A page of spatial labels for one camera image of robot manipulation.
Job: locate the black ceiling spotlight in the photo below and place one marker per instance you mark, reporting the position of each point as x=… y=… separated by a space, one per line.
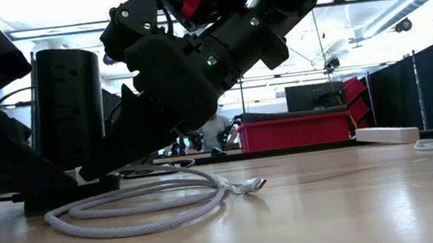
x=403 y=25

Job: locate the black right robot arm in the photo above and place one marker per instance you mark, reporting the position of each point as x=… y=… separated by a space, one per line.
x=244 y=40

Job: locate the person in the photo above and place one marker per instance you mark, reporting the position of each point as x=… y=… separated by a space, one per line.
x=213 y=132

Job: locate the black monitor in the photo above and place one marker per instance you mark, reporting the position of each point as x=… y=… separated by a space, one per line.
x=307 y=96

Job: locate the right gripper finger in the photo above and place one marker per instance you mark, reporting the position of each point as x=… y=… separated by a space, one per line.
x=132 y=139

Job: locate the black tower power strip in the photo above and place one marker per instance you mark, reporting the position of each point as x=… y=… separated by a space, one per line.
x=69 y=105

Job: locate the red shelf bins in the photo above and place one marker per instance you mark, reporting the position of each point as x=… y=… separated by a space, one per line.
x=355 y=101

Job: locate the white power strip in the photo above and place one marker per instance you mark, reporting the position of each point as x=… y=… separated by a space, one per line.
x=387 y=135

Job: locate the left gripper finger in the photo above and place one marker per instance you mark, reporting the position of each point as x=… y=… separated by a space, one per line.
x=0 y=162

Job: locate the background black robot arm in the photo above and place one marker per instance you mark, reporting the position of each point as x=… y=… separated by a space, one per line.
x=196 y=140
x=226 y=134

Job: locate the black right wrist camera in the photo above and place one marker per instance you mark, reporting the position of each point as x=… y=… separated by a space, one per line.
x=130 y=25

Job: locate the small black bracket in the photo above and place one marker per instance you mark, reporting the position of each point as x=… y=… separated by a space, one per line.
x=218 y=151

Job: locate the red plastic bin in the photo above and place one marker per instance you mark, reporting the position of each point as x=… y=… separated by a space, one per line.
x=295 y=132

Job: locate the thin black station frame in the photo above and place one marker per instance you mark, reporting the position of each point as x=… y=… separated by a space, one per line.
x=241 y=94

